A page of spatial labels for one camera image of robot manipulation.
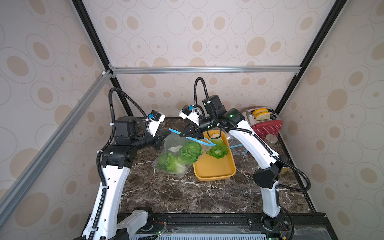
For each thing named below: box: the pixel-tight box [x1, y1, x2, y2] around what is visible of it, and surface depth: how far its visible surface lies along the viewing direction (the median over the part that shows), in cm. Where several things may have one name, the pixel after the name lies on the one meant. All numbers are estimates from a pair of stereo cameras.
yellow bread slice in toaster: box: [252, 108, 269, 117], surface depth 97 cm
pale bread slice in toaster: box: [254, 112, 271, 121], surface depth 96 cm
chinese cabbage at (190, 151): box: [178, 141, 203, 164], surface depth 76 cm
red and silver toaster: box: [242, 107, 283, 139], surface depth 98 cm
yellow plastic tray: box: [193, 130, 237, 181], surface depth 94 cm
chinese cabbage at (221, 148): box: [206, 133, 229, 159], surface depth 96 cm
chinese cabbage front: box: [156, 152, 187, 175], surface depth 81 cm
